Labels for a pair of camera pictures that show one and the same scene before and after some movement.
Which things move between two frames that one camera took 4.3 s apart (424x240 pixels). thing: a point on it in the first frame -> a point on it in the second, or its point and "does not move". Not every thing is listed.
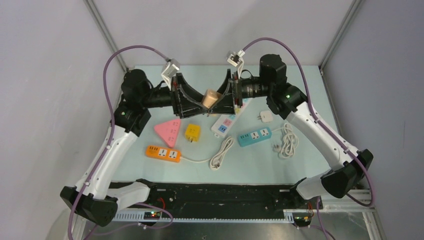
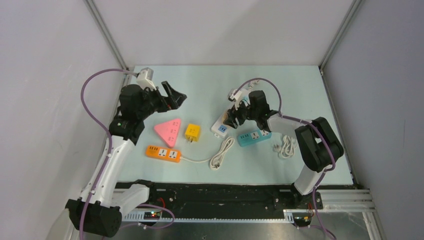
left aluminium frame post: x=91 y=5 does not move
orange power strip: x=163 y=153 does not move
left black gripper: x=183 y=106 -> x=174 y=101
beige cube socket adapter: x=210 y=98 -> x=225 y=116
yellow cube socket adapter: x=192 y=132 does not move
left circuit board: x=153 y=215 does not move
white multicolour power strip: x=223 y=125 does not move
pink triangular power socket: x=169 y=131 does not move
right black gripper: x=232 y=92 -> x=231 y=120
